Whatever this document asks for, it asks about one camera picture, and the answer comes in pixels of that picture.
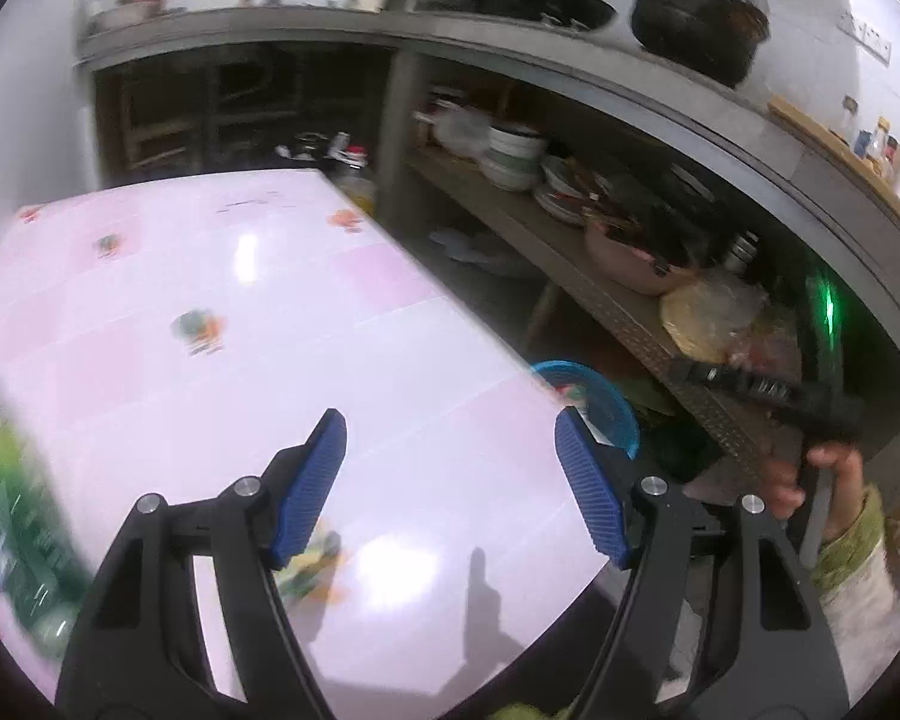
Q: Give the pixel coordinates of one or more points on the white plastic bag on shelf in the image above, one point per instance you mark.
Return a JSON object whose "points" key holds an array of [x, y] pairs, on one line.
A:
{"points": [[461, 130]]}

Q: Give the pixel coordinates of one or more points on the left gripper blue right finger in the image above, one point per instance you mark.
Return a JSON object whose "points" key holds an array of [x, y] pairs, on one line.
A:
{"points": [[601, 477]]}

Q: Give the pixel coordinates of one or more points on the red clear plastic bag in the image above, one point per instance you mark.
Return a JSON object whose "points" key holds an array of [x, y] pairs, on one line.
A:
{"points": [[769, 345]]}

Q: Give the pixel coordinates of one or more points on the fluffy sleeve forearm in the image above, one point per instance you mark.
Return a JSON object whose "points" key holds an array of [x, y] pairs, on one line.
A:
{"points": [[859, 598]]}

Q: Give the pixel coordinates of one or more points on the blue plastic waste basket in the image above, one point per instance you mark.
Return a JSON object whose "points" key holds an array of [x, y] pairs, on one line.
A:
{"points": [[603, 407]]}

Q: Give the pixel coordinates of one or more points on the yellow plastic bag on shelf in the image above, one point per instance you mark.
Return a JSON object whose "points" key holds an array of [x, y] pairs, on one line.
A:
{"points": [[705, 316]]}

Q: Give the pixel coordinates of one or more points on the dark pot under counter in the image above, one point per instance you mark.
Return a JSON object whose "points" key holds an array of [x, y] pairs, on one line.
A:
{"points": [[306, 148]]}

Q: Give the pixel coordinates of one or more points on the green plastic bottle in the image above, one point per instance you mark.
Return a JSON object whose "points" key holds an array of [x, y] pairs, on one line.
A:
{"points": [[41, 572]]}

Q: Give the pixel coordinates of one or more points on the cooking oil bottle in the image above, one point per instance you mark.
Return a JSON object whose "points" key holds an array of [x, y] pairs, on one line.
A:
{"points": [[354, 178]]}

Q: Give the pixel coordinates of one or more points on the wooden cutting board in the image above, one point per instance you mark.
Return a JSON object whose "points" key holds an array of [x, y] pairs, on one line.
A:
{"points": [[836, 150]]}

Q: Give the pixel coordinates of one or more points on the person right hand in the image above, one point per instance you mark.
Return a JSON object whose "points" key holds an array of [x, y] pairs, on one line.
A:
{"points": [[784, 496]]}

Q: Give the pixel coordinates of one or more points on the perforated metal shelf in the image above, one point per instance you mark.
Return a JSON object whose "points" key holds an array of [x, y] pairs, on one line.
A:
{"points": [[634, 320]]}

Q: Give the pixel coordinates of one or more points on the large black pot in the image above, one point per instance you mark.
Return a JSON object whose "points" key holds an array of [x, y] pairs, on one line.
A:
{"points": [[717, 38]]}

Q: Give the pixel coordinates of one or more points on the pink basin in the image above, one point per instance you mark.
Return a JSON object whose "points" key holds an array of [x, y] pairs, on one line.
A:
{"points": [[632, 267]]}

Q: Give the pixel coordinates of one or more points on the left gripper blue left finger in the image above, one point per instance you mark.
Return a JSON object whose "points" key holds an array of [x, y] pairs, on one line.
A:
{"points": [[299, 481]]}

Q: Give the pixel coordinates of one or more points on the stacked white bowls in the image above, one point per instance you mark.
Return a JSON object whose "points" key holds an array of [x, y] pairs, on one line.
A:
{"points": [[511, 160]]}

